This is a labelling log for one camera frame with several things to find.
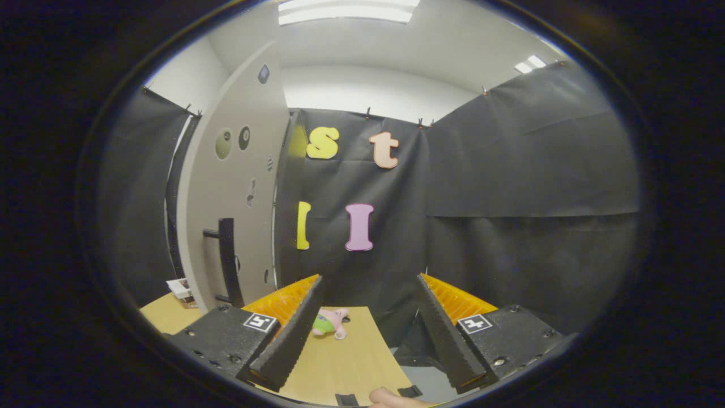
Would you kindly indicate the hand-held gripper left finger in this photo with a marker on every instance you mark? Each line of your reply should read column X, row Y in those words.
column 294, row 340

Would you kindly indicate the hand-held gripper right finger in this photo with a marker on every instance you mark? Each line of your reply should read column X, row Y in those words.
column 447, row 334

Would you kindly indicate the dark grey shoe cabinet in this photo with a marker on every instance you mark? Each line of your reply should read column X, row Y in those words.
column 286, row 187

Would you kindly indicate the light grey shoe cabinet door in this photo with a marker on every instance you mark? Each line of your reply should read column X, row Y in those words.
column 209, row 198

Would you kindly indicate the pink plush toy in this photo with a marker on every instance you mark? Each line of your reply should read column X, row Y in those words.
column 334, row 320

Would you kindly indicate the black backdrop cloth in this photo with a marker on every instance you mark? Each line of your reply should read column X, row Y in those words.
column 510, row 255

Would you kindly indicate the stack of books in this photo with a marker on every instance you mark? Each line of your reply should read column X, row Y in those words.
column 180, row 288

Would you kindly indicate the small ceiling light panel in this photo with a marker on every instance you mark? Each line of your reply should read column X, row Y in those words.
column 531, row 64

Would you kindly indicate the long ceiling light panel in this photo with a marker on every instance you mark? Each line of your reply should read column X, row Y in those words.
column 348, row 11

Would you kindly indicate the small black bracket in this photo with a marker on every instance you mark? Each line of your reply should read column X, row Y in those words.
column 409, row 391
column 346, row 399

